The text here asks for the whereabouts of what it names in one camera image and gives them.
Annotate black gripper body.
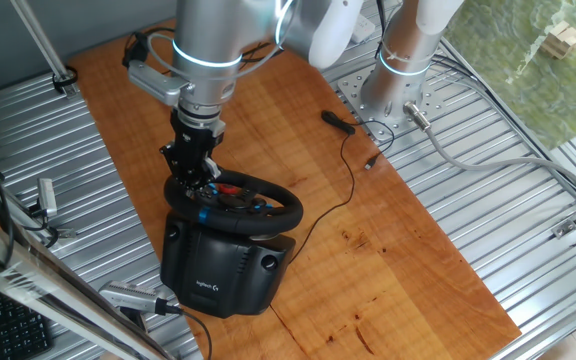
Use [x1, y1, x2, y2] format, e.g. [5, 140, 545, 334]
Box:
[171, 130, 224, 174]

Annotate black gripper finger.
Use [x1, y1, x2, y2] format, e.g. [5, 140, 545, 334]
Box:
[160, 144, 187, 189]
[186, 158, 223, 190]

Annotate black racing steering wheel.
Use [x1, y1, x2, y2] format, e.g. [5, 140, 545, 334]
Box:
[163, 168, 305, 239]

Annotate silver robot mounting plate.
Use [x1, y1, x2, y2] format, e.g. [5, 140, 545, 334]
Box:
[336, 64, 444, 145]

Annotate slim aluminium pole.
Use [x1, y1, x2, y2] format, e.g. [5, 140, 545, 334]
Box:
[8, 0, 80, 99]

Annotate white power strip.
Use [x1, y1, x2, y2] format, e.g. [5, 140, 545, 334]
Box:
[350, 12, 377, 45]

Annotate black keyboard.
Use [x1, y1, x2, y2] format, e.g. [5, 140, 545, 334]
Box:
[0, 287, 53, 360]

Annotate wooden block pile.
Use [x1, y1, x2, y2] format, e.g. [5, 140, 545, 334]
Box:
[540, 19, 576, 61]

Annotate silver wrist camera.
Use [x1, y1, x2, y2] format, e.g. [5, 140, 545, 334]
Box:
[127, 59, 194, 109]

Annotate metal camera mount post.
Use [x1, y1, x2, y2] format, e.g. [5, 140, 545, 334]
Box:
[17, 199, 78, 242]

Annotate silver depth camera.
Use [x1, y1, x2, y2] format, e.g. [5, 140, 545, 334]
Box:
[98, 280, 169, 316]
[36, 177, 59, 219]

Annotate black cable tie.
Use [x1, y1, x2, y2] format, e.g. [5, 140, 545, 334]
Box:
[51, 65, 79, 95]

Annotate black USB cable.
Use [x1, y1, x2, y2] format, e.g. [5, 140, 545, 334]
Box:
[287, 109, 397, 264]

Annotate metal corner bracket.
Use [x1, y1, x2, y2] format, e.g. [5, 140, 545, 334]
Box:
[0, 202, 177, 360]

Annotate grey robot conduit cable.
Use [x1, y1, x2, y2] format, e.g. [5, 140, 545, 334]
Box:
[402, 99, 576, 201]

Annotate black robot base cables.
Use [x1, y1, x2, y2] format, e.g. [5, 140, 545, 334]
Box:
[430, 49, 576, 199]

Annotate aluminium corner bracket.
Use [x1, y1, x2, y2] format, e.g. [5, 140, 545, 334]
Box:
[551, 218, 576, 240]

